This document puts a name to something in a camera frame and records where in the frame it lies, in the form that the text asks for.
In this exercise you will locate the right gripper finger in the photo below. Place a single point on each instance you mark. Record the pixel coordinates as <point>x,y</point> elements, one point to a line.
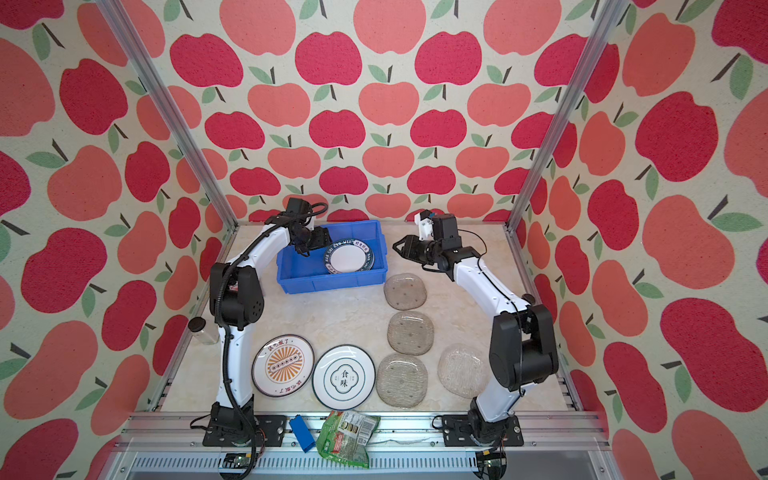
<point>410,254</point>
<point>408,242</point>

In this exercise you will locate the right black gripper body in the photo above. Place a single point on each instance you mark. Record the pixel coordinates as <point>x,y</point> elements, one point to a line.
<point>434,251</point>

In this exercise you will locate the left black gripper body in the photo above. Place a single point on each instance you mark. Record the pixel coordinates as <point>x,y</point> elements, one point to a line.
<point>312,240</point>

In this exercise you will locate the clear glass plate top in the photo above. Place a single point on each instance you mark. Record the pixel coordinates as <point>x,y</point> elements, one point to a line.
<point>405,291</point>

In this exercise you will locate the clear glass plate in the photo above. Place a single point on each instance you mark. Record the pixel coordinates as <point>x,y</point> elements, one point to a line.
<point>405,291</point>
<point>401,380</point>
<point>463,371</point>
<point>410,333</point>

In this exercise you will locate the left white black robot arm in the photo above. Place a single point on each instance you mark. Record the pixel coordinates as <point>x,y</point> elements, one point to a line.
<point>236,303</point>

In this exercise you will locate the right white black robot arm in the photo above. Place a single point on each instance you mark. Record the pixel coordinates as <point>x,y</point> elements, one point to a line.
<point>522,350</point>

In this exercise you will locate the blue plastic bin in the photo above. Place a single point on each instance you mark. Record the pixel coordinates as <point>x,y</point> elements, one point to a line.
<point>304,274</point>

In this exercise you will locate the clear glass plate middle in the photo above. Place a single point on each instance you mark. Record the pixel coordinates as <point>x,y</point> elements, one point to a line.
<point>410,333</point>

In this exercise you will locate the clear glass plate right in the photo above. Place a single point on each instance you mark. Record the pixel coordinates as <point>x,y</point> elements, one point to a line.
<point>463,371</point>

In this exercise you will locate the clear glass plate bottom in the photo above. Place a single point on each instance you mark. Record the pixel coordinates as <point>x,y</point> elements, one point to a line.
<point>401,380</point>

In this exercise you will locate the orange sunburst plate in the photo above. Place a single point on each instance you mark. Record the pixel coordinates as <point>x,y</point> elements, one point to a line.
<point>283,366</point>

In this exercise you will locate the small jar black lid left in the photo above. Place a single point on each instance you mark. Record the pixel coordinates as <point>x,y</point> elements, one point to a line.
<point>203,330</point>

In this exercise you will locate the white plate black emblem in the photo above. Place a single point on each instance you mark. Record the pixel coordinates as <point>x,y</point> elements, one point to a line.
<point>344,378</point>

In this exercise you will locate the blue rectangular block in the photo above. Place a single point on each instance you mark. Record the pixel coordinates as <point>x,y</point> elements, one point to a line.
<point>303,434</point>

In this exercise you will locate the green snack packet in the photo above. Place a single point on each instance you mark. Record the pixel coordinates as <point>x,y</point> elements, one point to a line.
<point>344,437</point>

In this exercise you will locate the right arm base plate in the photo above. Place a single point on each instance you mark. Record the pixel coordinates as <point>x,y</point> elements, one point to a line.
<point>470,431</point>

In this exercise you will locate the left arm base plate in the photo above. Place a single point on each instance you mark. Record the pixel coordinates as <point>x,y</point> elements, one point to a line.
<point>264,431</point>

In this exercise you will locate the aluminium front frame rail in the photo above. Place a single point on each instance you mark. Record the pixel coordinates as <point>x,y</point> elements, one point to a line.
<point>379,445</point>

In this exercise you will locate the aluminium left corner post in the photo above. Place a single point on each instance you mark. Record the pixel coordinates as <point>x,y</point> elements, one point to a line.
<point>130,41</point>

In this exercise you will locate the aluminium corner post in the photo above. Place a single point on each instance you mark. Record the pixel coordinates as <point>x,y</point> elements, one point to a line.
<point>130,41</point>
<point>605,23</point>

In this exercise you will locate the aluminium right corner post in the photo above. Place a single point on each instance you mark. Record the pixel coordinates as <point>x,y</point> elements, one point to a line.
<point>605,23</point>

